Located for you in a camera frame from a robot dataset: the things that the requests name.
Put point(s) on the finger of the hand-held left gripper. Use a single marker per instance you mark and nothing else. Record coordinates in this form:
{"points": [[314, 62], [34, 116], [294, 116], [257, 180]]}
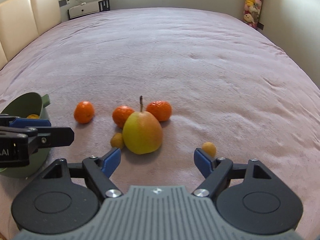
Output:
{"points": [[30, 123], [57, 136]]}

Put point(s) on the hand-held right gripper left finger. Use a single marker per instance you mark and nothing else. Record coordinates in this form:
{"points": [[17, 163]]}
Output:
{"points": [[111, 161]]}

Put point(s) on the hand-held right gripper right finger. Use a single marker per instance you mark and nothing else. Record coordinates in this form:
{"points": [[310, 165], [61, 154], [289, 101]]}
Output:
{"points": [[203, 162]]}

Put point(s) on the large round orange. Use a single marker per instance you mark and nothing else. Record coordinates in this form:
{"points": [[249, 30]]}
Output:
{"points": [[33, 116]]}

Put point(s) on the small yellow-brown round fruit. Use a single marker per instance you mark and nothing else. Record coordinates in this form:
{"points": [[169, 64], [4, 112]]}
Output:
{"points": [[117, 140], [209, 149]]}

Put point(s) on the green colander bowl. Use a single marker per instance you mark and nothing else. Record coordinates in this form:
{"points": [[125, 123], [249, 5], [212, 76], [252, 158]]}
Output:
{"points": [[22, 105]]}

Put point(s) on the orange mandarin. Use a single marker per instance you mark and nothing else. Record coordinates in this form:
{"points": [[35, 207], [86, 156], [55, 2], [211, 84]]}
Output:
{"points": [[121, 116], [84, 112], [160, 110]]}

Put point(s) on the yellow-red pear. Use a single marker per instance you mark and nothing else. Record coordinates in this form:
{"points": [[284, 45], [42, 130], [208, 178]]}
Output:
{"points": [[142, 133]]}

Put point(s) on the pink bed blanket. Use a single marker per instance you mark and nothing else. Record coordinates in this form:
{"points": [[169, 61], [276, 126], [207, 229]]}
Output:
{"points": [[175, 60]]}

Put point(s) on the cream padded headboard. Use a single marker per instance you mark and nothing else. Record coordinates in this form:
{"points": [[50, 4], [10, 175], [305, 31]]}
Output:
{"points": [[25, 12]]}

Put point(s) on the white nightstand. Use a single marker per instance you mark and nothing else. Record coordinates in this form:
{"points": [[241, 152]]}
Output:
{"points": [[83, 10]]}

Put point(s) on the black slotted box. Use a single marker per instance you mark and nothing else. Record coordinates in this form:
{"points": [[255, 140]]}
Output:
{"points": [[104, 4]]}

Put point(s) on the hanging plush toy organizer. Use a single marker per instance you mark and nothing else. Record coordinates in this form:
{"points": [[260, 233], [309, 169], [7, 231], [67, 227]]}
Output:
{"points": [[253, 2]]}

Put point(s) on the wall switch panel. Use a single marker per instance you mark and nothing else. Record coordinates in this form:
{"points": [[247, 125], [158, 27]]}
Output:
{"points": [[64, 2]]}

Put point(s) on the black wall plate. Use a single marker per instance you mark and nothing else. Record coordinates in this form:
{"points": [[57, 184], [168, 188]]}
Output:
{"points": [[261, 26]]}

